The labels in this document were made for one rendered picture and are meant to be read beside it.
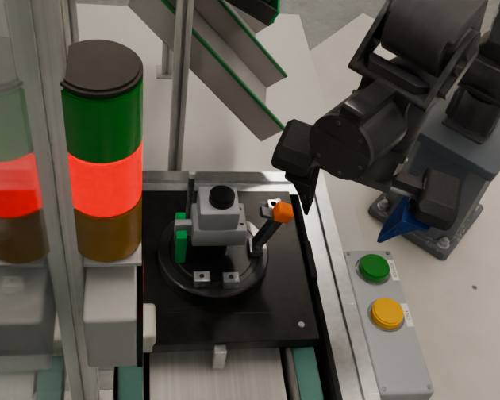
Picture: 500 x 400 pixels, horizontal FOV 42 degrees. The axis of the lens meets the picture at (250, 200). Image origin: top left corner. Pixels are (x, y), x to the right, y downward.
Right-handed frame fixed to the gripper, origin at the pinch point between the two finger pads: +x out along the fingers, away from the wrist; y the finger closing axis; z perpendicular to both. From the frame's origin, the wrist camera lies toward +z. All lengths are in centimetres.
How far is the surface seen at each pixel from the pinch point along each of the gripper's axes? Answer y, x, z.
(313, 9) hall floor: 35, 115, 227
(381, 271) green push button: -7.7, 17.0, 7.4
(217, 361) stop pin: 7.8, 20.4, -11.8
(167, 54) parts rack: 39, 26, 46
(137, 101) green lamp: 15.5, -24.5, -22.4
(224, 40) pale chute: 25.1, 9.0, 32.3
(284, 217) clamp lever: 6.5, 8.4, 2.5
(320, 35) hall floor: 27, 115, 208
